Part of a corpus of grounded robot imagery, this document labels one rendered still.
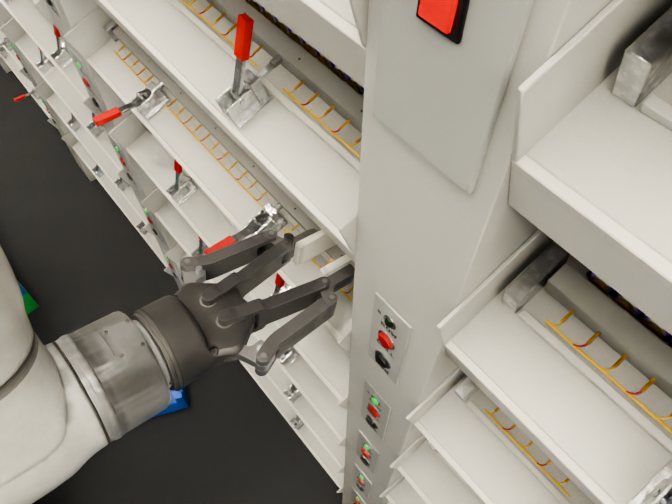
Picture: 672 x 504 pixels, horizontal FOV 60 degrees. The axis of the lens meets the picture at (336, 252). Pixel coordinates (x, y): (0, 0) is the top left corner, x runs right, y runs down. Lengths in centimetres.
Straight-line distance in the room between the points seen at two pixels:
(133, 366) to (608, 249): 33
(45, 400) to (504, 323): 31
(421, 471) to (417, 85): 58
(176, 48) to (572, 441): 49
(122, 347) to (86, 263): 146
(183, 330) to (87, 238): 151
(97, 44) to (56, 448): 66
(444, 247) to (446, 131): 9
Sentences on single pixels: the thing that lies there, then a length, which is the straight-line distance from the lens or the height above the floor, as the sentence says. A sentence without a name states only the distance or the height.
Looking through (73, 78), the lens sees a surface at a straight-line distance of 127.
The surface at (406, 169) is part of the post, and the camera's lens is 32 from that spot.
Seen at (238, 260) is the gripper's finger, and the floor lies 103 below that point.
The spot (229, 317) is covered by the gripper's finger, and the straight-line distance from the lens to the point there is 50.
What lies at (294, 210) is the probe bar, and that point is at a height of 97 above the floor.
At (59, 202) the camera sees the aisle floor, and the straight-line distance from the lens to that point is 210.
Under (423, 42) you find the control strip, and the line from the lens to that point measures 26.
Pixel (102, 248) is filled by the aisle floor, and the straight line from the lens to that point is 193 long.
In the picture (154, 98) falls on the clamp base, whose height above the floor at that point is 96.
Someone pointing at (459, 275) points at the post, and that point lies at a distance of 34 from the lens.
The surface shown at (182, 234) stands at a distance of 118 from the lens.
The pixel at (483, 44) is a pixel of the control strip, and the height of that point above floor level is 136.
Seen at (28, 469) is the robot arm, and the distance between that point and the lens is 45.
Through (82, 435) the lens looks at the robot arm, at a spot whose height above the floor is 109.
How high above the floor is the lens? 150
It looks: 57 degrees down
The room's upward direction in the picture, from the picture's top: straight up
